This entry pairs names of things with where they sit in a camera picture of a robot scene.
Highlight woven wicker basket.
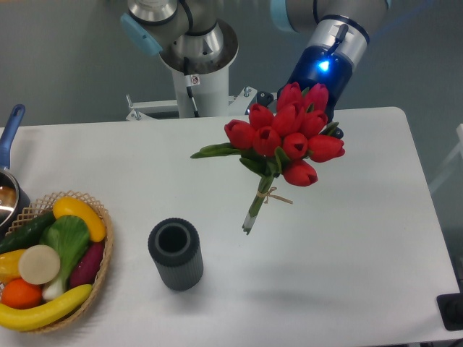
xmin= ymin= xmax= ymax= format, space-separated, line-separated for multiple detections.
xmin=6 ymin=191 xmax=114 ymax=333

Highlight orange fruit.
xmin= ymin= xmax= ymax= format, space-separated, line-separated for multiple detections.
xmin=1 ymin=278 xmax=42 ymax=309

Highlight beige round slice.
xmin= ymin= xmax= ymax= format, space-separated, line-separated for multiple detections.
xmin=18 ymin=244 xmax=61 ymax=285

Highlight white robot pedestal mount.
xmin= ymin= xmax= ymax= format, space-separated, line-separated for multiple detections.
xmin=126 ymin=67 xmax=258 ymax=121

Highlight green bok choy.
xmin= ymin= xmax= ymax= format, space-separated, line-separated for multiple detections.
xmin=39 ymin=215 xmax=90 ymax=301

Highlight blue handled saucepan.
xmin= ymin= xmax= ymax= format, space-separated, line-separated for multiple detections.
xmin=1 ymin=104 xmax=30 ymax=239

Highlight yellow bell pepper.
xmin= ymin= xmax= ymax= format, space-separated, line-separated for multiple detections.
xmin=0 ymin=249 xmax=25 ymax=283

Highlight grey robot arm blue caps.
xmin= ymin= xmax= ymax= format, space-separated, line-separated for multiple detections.
xmin=120 ymin=1 xmax=391 ymax=118

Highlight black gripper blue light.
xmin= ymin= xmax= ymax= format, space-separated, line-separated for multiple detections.
xmin=255 ymin=46 xmax=353 ymax=140

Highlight yellow banana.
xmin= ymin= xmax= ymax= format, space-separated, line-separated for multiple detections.
xmin=1 ymin=284 xmax=93 ymax=332

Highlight red tulip bouquet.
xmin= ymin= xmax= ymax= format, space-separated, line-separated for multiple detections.
xmin=193 ymin=82 xmax=345 ymax=234

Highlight dark green cucumber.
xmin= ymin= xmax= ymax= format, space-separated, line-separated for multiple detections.
xmin=1 ymin=211 xmax=56 ymax=254

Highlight purple sweet potato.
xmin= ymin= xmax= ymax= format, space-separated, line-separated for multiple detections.
xmin=69 ymin=243 xmax=104 ymax=288

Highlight white frame at right edge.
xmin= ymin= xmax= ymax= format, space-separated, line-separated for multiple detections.
xmin=428 ymin=124 xmax=462 ymax=194

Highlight black device at table edge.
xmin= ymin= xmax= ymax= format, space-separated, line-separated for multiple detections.
xmin=436 ymin=293 xmax=462 ymax=331

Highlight dark grey ribbed vase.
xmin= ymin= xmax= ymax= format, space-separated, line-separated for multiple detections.
xmin=148 ymin=218 xmax=203 ymax=291

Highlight black cable on pedestal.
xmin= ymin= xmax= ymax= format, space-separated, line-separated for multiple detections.
xmin=182 ymin=56 xmax=200 ymax=118

